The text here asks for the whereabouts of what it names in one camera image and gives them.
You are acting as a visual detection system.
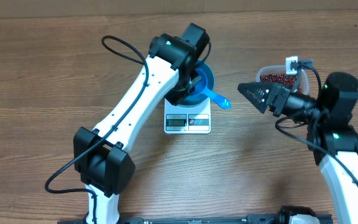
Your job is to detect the white digital kitchen scale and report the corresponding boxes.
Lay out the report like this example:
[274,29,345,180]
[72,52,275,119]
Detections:
[163,98,211,134]

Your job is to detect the black mounting rail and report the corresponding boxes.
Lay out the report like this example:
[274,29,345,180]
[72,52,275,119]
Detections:
[57,205,334,224]

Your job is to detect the teal metal bowl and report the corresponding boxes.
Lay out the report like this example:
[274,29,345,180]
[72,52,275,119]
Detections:
[178,63,214,108]

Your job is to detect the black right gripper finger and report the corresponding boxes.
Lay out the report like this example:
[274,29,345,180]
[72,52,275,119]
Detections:
[244,88,270,113]
[237,82,277,93]

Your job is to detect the blue plastic measuring scoop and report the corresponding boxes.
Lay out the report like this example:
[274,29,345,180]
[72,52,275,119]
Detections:
[194,67,232,110]

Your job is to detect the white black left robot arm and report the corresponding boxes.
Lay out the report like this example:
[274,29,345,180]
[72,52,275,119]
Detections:
[73,23,210,223]

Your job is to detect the red beans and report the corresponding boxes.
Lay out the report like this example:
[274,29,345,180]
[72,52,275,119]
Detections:
[257,73,298,89]

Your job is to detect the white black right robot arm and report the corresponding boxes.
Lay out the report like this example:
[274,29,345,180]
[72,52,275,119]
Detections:
[237,72,358,223]

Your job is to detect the clear plastic container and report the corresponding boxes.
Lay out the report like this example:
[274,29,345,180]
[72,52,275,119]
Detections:
[255,65,310,95]

